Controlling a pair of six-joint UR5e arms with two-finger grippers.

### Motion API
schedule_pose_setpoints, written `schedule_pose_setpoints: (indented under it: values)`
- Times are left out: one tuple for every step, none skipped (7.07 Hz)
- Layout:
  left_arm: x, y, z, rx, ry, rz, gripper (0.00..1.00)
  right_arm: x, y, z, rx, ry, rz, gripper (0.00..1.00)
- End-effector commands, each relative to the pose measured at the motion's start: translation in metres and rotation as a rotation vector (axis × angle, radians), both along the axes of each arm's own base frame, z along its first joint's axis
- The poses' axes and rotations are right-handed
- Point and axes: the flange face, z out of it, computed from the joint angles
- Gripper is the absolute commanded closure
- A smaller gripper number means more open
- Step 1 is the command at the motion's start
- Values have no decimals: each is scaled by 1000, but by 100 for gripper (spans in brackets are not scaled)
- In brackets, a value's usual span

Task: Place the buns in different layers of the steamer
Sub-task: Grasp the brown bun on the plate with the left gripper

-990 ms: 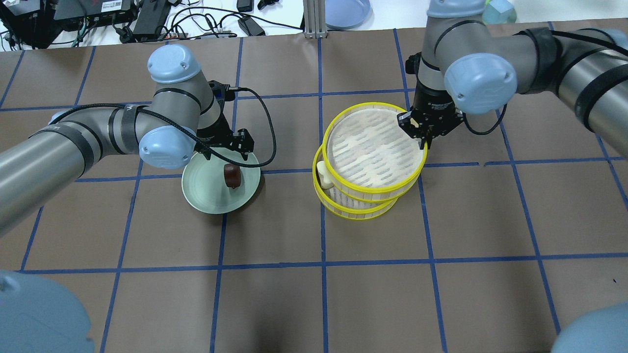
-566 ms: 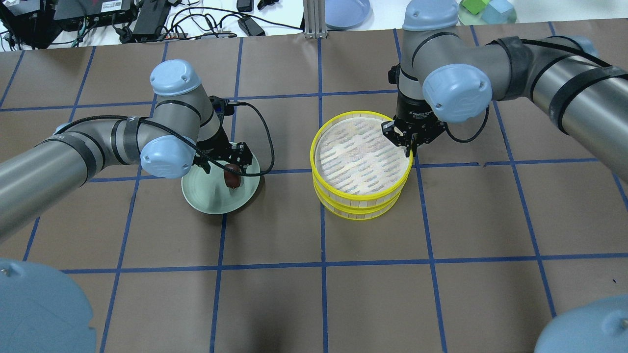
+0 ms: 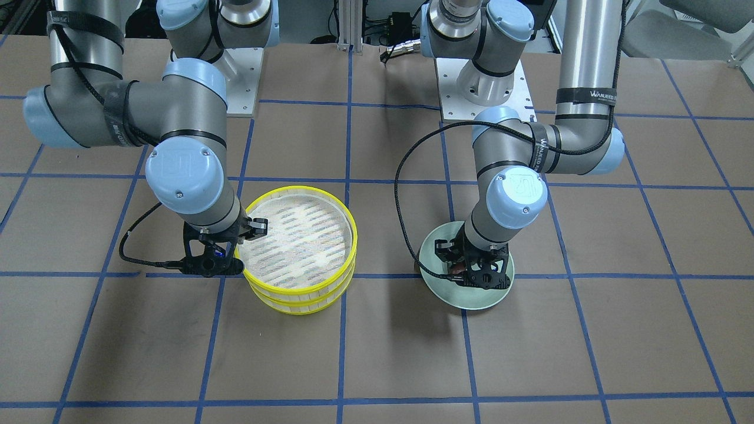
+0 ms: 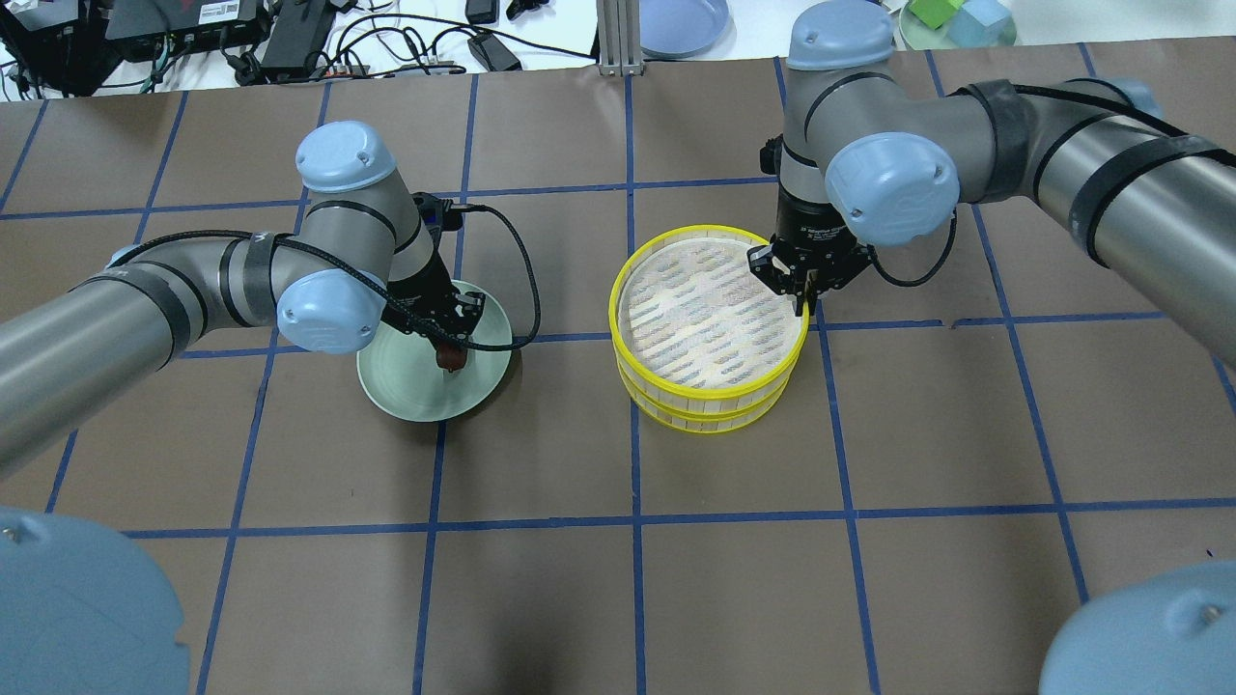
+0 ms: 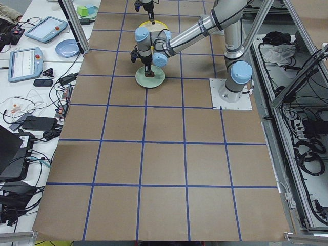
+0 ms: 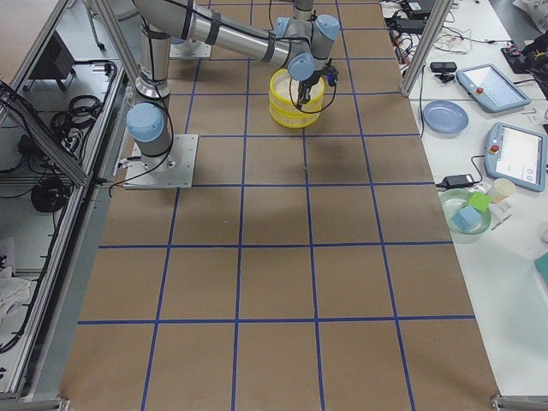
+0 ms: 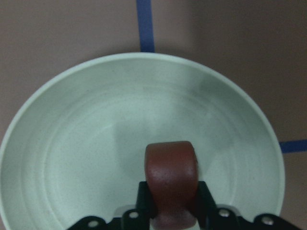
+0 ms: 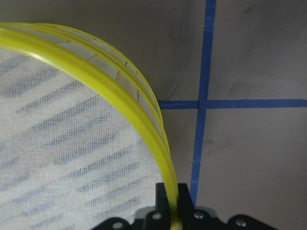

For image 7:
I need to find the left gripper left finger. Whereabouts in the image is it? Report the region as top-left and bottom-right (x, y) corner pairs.
(69, 182), (157, 230)

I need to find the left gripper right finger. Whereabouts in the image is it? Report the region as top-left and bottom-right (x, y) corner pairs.
(195, 181), (297, 230)

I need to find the brown bun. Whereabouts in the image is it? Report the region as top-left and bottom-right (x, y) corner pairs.
(144, 141), (198, 230)

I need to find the pale green plate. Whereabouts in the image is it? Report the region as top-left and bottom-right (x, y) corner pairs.
(0, 53), (285, 230)

